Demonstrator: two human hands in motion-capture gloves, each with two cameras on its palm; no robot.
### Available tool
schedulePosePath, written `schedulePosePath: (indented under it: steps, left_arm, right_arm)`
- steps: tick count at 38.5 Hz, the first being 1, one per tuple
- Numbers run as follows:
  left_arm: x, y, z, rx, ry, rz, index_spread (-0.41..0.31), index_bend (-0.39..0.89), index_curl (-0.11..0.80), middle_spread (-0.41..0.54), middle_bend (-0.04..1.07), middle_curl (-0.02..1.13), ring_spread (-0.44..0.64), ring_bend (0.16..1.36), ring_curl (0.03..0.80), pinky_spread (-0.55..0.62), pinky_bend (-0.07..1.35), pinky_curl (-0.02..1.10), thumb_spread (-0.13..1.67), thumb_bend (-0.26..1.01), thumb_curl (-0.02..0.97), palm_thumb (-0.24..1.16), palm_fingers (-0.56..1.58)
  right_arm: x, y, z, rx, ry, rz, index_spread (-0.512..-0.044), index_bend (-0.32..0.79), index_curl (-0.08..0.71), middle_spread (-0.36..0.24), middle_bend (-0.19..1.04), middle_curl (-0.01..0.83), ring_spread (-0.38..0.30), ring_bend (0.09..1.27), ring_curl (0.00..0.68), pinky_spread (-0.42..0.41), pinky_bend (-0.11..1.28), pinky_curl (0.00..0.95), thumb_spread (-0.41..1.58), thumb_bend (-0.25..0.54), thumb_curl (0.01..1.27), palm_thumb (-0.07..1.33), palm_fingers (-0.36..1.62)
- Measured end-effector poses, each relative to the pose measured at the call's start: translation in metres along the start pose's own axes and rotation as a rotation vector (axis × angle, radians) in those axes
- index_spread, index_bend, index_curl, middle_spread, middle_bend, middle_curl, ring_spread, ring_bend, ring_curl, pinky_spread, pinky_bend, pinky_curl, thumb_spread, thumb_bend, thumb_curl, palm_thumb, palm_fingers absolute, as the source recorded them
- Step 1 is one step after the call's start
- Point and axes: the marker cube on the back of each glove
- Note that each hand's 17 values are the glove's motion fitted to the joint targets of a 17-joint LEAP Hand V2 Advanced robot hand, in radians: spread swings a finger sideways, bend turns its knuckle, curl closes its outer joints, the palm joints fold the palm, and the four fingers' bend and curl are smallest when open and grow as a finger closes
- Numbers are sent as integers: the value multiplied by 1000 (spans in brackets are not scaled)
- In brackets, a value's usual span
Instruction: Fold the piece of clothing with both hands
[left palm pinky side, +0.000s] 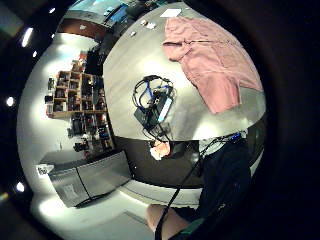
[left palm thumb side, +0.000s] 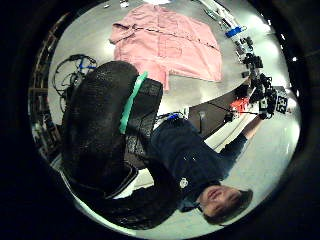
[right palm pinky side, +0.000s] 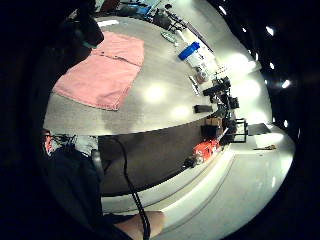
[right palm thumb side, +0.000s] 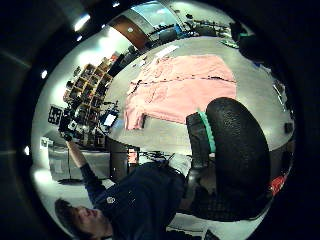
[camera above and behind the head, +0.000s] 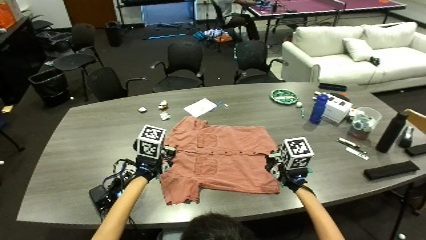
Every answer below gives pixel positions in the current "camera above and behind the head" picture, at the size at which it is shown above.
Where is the person's left hand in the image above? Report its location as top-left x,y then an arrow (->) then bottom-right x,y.
132,139 -> 177,183

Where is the white paper sheet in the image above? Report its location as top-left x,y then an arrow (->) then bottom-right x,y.
183,97 -> 219,118

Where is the green round plate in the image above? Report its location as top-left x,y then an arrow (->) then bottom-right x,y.
269,88 -> 300,106

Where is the orange box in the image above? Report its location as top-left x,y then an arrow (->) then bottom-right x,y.
0,3 -> 19,30

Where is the black flat case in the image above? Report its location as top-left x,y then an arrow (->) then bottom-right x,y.
362,160 -> 421,181

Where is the black remote control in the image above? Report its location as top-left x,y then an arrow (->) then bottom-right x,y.
317,82 -> 349,93

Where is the white sofa cushion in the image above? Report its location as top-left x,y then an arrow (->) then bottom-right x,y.
341,37 -> 376,62

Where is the black office chair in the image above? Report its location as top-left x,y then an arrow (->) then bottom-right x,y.
149,41 -> 207,93
52,23 -> 105,101
233,39 -> 290,85
85,66 -> 149,103

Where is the white marker cube glove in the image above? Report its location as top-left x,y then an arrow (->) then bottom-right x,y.
277,136 -> 316,170
136,124 -> 168,159

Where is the black electronic box with cables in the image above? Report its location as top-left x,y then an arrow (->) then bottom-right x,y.
88,158 -> 139,221

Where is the white cardboard box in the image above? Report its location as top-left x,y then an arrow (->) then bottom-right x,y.
322,96 -> 354,124

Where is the person's right hand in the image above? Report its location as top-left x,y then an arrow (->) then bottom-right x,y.
264,149 -> 314,194

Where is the white striped pen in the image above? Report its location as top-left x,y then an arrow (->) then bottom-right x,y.
345,146 -> 370,161

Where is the white marker cube right glove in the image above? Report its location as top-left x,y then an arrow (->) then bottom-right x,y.
277,136 -> 316,170

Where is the clear plastic container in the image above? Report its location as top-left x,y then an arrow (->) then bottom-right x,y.
346,106 -> 384,141

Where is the person's head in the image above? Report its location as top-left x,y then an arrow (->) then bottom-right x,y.
179,213 -> 259,240

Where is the blue water bottle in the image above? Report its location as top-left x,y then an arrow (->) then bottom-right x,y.
309,93 -> 330,126

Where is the black cabinet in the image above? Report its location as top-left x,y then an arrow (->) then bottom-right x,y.
0,14 -> 48,106

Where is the black marker pen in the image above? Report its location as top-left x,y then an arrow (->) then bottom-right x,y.
336,136 -> 369,155

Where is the black rectangular pouch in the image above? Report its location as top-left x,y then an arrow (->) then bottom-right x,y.
404,143 -> 426,158

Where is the white marker cube left glove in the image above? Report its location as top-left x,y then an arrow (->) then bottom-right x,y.
136,124 -> 168,159

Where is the white sofa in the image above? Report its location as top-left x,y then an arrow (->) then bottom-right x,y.
281,21 -> 426,94

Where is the pink short-sleeved shirt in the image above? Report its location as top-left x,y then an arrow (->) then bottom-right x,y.
159,115 -> 282,206

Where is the black water bottle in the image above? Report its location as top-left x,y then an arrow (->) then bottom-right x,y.
374,112 -> 410,154

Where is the purple table-tennis table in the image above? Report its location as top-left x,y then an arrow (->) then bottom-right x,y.
245,0 -> 408,44

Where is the black tall trash bin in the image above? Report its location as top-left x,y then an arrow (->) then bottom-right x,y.
104,20 -> 124,48

